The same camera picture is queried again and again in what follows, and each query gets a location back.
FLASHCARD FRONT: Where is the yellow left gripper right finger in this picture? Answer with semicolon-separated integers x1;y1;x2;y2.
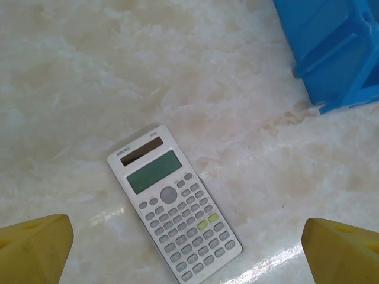
301;218;379;284

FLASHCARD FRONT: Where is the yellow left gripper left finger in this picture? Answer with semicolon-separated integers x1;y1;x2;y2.
0;214;75;284

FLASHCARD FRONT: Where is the blue plastic bin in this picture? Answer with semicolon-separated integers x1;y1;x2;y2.
272;0;379;115

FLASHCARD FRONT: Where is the white scientific calculator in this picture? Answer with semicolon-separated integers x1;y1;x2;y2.
107;125;245;284

